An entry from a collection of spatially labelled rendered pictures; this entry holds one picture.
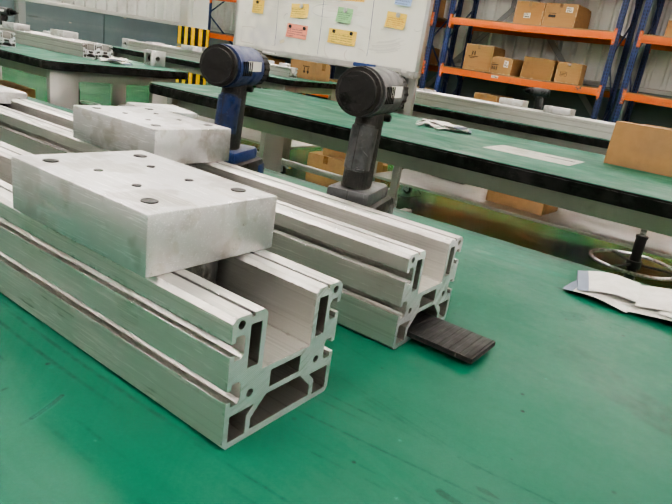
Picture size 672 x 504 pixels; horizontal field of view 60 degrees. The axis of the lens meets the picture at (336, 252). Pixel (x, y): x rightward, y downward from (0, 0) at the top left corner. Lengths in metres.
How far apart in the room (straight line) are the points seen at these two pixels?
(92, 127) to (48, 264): 0.31
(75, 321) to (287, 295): 0.16
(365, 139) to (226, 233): 0.38
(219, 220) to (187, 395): 0.11
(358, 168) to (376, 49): 2.92
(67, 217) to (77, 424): 0.13
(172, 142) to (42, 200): 0.25
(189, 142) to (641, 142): 1.84
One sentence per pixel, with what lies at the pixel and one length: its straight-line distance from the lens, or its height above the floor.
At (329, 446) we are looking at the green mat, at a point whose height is 0.78.
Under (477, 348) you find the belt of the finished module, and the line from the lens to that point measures 0.51.
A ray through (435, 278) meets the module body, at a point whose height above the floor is 0.83.
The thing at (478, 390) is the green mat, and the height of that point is 0.78.
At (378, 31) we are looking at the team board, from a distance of 3.64.
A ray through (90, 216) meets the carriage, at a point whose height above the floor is 0.89.
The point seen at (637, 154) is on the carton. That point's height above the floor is 0.83.
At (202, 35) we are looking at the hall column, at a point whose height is 1.01.
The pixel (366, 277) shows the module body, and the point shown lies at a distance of 0.49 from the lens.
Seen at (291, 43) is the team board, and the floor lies 1.04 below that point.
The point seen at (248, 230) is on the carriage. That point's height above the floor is 0.88.
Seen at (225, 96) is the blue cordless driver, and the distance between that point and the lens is 0.90.
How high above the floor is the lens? 1.00
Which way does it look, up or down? 19 degrees down
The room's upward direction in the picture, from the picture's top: 9 degrees clockwise
